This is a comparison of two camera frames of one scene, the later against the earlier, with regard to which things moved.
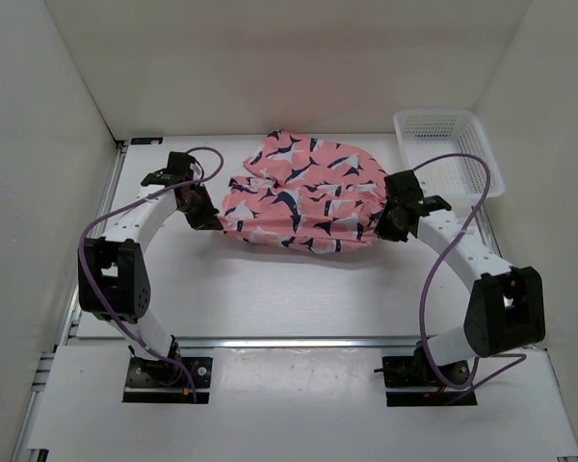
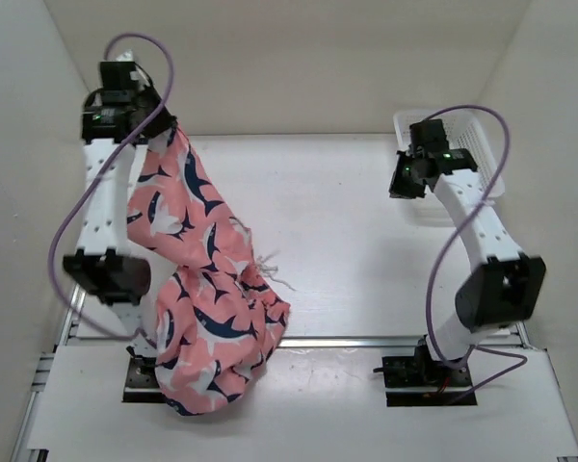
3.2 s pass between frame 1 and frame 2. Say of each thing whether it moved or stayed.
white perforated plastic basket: stayed
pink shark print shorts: moved
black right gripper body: moved
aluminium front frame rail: stayed
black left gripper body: moved
